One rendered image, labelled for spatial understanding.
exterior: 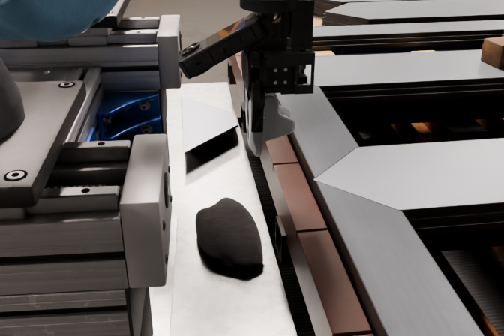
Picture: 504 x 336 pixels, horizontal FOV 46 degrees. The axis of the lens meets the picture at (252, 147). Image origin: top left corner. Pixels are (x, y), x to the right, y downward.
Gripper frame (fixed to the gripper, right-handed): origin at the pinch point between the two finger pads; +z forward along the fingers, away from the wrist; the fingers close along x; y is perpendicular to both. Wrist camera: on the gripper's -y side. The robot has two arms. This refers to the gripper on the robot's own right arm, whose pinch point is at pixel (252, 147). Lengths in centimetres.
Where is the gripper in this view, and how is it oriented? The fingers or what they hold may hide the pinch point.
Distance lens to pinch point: 78.9
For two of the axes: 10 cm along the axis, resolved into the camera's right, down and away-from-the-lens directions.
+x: -1.3, -4.4, 8.9
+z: 0.0, 8.9, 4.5
